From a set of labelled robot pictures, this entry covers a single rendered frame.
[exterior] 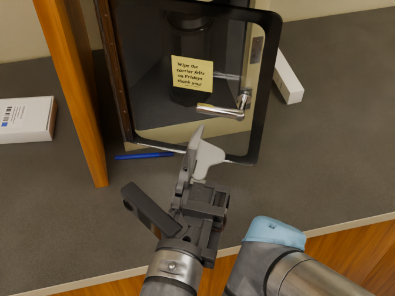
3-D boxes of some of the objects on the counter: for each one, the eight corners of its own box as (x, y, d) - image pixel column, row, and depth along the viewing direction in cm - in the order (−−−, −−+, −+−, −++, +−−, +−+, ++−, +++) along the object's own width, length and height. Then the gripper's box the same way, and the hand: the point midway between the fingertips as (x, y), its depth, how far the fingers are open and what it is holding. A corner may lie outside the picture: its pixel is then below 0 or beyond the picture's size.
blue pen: (115, 157, 106) (114, 154, 105) (173, 152, 107) (173, 150, 106) (115, 161, 106) (114, 158, 105) (173, 157, 106) (173, 154, 105)
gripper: (211, 287, 69) (236, 180, 81) (215, 240, 55) (243, 120, 68) (158, 275, 70) (190, 170, 82) (150, 225, 57) (189, 110, 69)
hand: (197, 148), depth 75 cm, fingers open, 10 cm apart
